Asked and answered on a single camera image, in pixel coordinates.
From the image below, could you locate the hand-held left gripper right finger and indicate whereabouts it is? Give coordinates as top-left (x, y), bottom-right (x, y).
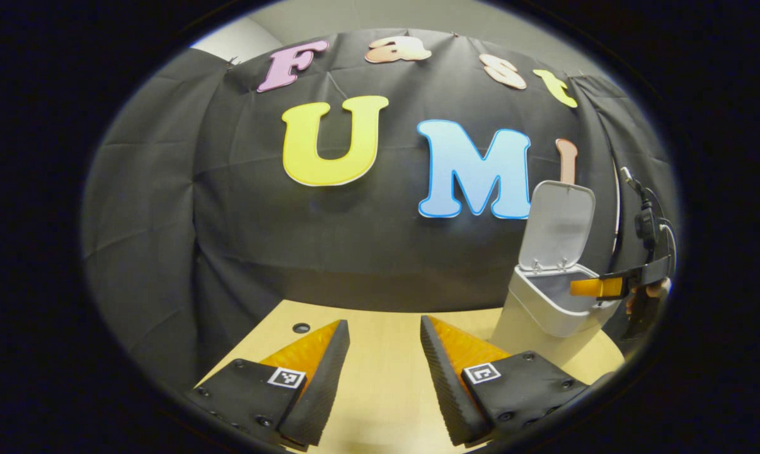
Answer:
top-left (420, 314), bottom-right (590, 447)

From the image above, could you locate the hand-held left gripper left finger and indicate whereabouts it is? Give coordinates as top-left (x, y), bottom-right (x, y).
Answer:
top-left (185, 318), bottom-right (352, 450)

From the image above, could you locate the white desktop garbage bin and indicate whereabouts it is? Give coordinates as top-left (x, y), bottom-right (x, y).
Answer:
top-left (492, 180), bottom-right (623, 354)

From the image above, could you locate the wooden desktop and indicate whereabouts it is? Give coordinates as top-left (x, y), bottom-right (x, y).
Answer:
top-left (194, 300), bottom-right (626, 454)

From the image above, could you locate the black backdrop cloth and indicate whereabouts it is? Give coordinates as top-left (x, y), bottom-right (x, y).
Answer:
top-left (81, 28), bottom-right (677, 392)

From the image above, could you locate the thin gripper cable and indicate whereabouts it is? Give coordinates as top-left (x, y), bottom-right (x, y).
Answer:
top-left (656, 218), bottom-right (677, 281)

